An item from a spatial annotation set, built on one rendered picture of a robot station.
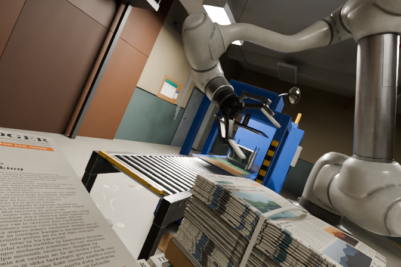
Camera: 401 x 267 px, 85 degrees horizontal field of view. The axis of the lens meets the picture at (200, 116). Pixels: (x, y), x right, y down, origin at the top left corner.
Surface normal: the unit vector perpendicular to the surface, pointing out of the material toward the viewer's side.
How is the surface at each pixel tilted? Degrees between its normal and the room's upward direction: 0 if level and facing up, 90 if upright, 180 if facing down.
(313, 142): 90
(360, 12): 116
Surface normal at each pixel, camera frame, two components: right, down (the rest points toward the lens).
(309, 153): -0.40, -0.18
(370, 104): -0.76, -0.04
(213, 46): 0.44, 0.60
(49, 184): 0.40, -0.91
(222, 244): -0.63, -0.28
